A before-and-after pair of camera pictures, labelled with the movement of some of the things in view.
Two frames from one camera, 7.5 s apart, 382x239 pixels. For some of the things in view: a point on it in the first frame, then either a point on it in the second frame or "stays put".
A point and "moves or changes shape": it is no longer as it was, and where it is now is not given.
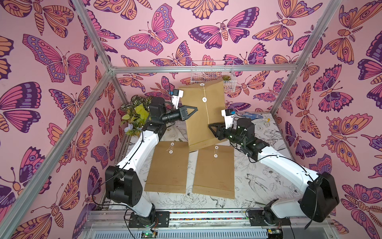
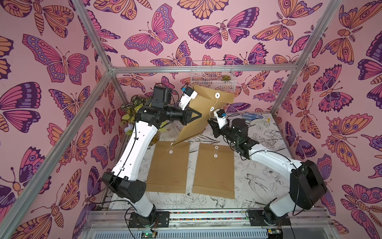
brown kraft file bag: (167, 171) stays put
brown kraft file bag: (214, 174) stays put
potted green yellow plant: (135, 115) stays put
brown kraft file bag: (208, 97) moves or changes shape
